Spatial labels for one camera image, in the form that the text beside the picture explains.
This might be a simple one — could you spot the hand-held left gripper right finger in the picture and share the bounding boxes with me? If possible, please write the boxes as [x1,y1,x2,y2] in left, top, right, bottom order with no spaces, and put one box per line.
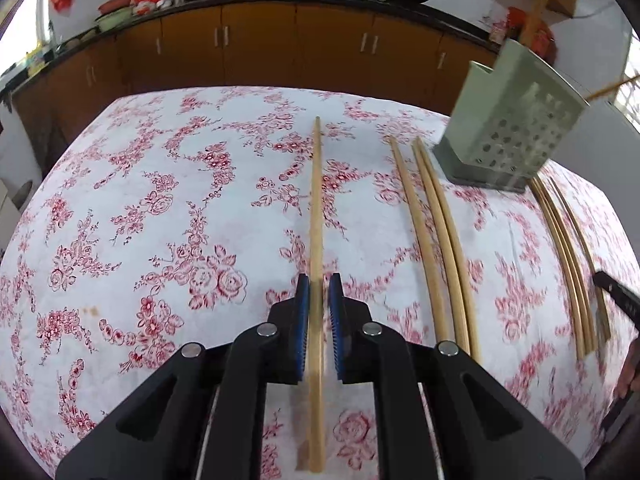
[329,273,586,480]

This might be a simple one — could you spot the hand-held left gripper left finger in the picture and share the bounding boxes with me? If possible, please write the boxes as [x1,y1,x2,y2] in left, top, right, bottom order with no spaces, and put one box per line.
[55,274,311,480]

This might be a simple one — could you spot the red bags pile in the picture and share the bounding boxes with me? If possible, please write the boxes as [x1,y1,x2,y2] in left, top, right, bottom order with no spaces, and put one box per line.
[505,7,557,61]

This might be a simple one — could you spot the red floral white tablecloth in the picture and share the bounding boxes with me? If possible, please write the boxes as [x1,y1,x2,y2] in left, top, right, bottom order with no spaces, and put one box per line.
[0,85,640,480]

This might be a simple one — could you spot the green basin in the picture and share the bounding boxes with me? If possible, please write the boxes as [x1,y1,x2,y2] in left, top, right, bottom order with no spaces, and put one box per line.
[95,10,133,33]

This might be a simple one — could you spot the person's right hand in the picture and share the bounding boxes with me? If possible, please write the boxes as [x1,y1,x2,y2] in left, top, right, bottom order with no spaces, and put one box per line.
[616,335,640,401]

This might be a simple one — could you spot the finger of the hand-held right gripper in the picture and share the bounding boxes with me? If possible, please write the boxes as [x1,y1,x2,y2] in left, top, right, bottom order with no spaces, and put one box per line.
[594,270,640,333]

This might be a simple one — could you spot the brown kitchen base cabinets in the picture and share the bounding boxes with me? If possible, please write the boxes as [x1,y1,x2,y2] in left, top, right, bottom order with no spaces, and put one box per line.
[10,0,506,146]

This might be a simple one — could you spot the grey-green perforated utensil holder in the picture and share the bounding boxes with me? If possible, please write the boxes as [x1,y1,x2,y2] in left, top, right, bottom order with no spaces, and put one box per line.
[432,39,592,193]

